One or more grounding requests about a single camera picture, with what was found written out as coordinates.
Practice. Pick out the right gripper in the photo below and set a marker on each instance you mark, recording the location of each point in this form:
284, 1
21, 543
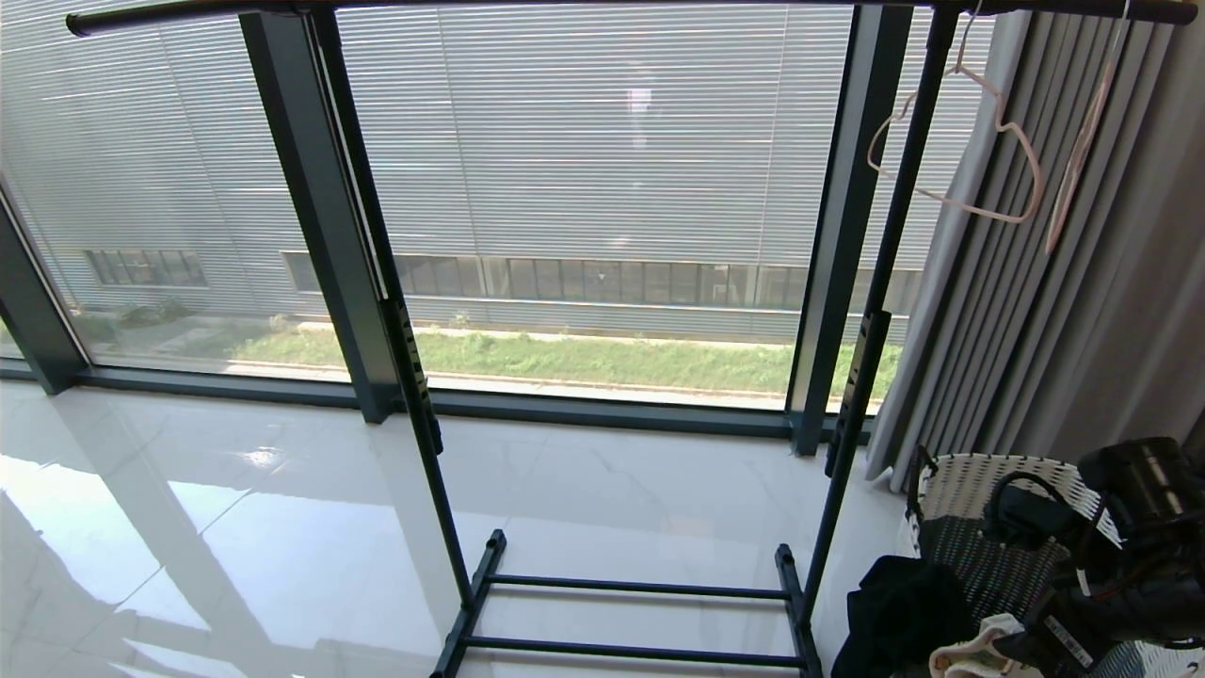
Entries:
1054, 640

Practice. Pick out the cream printed garment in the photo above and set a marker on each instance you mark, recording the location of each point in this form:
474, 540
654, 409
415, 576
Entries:
979, 650

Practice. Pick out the pink clothes hanger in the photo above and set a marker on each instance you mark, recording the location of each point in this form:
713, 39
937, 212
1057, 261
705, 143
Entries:
951, 198
1083, 151

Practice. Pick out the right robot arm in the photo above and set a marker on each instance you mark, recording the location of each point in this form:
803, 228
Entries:
1148, 490

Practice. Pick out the white laundry basket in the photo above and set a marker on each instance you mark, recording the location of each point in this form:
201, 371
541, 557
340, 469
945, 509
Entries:
960, 471

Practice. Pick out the black clothes rack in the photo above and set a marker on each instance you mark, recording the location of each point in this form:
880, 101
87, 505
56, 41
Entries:
410, 367

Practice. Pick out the black garment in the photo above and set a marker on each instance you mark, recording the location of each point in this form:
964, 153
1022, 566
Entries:
894, 612

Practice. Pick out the beige curtain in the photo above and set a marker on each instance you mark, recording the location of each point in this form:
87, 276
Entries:
1036, 330

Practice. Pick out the window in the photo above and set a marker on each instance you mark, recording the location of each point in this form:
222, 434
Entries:
612, 188

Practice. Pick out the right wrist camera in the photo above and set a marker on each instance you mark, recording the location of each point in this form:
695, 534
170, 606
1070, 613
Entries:
1026, 523

